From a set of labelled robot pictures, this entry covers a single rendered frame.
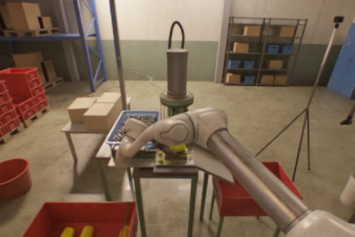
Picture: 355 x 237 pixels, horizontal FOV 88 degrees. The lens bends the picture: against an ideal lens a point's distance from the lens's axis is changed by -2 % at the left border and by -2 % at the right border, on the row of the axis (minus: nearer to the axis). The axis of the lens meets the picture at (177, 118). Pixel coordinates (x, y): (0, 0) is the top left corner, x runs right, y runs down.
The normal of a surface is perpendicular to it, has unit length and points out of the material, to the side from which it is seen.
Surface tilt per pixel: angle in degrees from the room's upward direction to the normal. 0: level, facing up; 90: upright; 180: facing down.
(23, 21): 90
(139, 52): 90
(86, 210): 90
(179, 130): 64
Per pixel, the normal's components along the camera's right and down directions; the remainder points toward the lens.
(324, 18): 0.00, 0.47
